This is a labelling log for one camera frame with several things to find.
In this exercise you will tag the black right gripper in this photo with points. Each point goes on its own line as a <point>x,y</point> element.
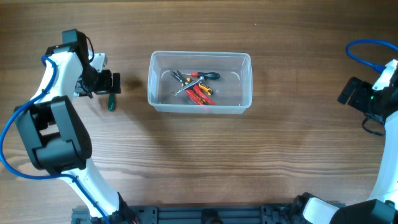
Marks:
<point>364,88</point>

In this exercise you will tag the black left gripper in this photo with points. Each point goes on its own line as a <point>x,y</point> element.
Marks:
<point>106,87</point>

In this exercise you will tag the red handled cutting pliers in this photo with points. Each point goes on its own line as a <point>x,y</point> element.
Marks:
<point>200,94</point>

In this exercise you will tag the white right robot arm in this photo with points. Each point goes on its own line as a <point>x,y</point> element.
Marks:
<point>381,205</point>

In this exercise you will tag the green handled screwdriver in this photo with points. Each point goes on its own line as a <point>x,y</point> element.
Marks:
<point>112,102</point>

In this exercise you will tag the orange black needle-nose pliers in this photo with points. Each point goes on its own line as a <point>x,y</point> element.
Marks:
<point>183,82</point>

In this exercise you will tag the small silver wrench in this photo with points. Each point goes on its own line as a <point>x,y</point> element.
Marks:
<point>201,78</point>

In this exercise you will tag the clear plastic container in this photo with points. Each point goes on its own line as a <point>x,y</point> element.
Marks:
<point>232,92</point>

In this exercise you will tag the red black screwdriver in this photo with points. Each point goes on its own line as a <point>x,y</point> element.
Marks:
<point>206,75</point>

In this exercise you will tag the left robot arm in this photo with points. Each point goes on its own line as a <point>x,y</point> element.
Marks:
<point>53,134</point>

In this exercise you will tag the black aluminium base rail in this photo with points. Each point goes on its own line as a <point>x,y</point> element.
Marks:
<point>278,213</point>

